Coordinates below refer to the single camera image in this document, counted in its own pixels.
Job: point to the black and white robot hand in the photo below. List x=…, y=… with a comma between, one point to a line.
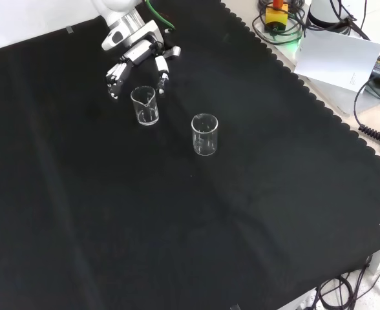
x=138, y=51

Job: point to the clear glass beaker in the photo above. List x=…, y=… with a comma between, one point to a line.
x=204, y=146
x=148, y=117

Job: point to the yellow stop button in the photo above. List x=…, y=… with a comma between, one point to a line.
x=275, y=17

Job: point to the black bench cloth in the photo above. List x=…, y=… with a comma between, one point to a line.
x=112, y=210

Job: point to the pale board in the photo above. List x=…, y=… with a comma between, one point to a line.
x=335, y=58

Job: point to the grey flat plate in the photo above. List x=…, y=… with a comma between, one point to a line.
x=371, y=101

